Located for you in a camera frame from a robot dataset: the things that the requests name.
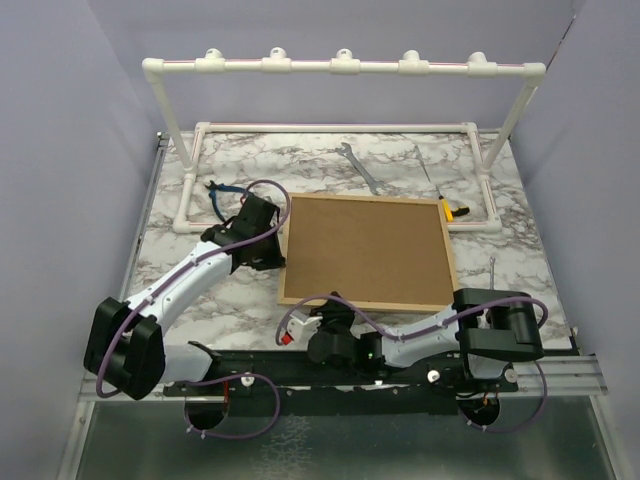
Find small silver wrench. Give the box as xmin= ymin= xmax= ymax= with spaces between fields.
xmin=489 ymin=256 xmax=496 ymax=290

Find black yellow screwdriver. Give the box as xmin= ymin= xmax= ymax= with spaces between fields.
xmin=451 ymin=206 xmax=470 ymax=218

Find white PVC pipe rack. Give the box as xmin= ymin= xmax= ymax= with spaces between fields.
xmin=142 ymin=47 xmax=547 ymax=234

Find large grey wrench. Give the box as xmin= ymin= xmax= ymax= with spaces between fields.
xmin=336 ymin=142 xmax=381 ymax=196

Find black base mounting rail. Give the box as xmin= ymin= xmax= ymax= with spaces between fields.
xmin=163 ymin=350 xmax=517 ymax=417

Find blue handled pliers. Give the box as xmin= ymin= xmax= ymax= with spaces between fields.
xmin=206 ymin=180 xmax=246 ymax=223

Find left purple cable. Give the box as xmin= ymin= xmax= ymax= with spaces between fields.
xmin=94 ymin=179 xmax=292 ymax=439

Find small yellow screwdriver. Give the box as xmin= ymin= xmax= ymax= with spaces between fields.
xmin=435 ymin=186 xmax=454 ymax=223

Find wooden picture frame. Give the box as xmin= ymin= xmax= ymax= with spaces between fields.
xmin=278 ymin=193 xmax=458 ymax=313

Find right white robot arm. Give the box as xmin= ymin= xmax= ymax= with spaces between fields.
xmin=307 ymin=288 xmax=549 ymax=391

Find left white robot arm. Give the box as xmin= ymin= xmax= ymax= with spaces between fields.
xmin=83 ymin=194 xmax=285 ymax=400

